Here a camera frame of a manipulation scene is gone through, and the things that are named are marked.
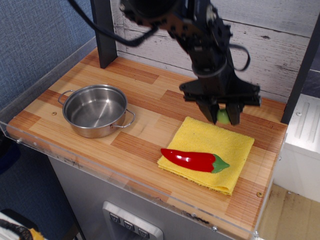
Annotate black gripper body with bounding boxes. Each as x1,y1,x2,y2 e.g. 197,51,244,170
179,65,261,106

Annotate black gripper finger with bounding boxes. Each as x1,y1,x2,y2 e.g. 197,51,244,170
196,100,220,124
225,102,244,126

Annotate green handled grey spatula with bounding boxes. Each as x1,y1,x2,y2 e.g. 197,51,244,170
216,108,230,124

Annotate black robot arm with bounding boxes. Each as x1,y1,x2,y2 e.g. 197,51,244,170
119,0,261,125

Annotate yellow folded cloth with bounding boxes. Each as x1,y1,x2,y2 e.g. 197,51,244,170
157,117,255,195

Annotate red toy chili pepper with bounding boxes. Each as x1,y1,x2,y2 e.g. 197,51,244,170
160,148,230,174

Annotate white ribbed box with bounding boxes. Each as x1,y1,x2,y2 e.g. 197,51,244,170
273,94,320,202

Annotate stainless steel pot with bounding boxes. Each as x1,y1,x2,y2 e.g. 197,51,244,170
57,84,136,139

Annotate silver dispenser button panel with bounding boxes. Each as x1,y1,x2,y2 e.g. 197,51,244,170
102,201,164,240

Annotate grey toy fridge cabinet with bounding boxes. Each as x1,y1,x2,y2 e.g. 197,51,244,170
48,156,226,240

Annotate clear acrylic table guard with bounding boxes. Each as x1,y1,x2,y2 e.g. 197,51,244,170
2,40,287,240

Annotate black and yellow bag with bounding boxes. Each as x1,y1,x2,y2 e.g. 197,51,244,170
0,209,46,240

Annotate black right vertical post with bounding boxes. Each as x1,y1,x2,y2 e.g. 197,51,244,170
280,16,320,125

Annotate black vertical post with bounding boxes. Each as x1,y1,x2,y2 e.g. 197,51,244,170
280,16,320,125
90,0,118,69

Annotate black left vertical post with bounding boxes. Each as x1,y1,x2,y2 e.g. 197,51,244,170
90,0,118,69

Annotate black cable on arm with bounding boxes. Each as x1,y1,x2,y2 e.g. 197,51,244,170
67,0,252,72

